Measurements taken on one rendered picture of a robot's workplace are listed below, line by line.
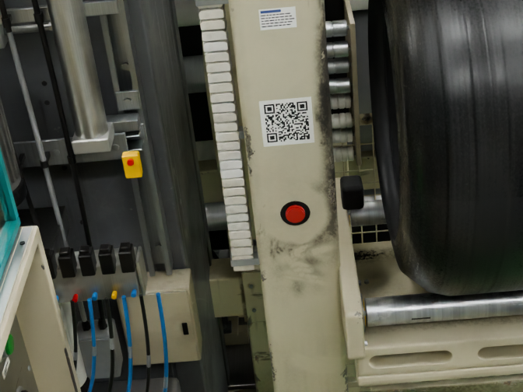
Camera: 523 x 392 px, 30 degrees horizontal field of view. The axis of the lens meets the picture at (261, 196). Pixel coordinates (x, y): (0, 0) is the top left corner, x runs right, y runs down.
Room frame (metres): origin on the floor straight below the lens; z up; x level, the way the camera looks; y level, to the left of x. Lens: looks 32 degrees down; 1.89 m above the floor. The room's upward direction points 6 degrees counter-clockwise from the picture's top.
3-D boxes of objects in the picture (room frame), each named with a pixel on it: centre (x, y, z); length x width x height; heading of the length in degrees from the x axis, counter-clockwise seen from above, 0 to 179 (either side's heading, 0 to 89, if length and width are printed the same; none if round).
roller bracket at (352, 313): (1.33, -0.13, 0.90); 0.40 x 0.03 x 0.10; 177
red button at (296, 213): (1.25, -0.05, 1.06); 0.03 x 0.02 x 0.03; 87
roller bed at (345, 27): (1.71, -0.11, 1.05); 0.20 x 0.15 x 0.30; 87
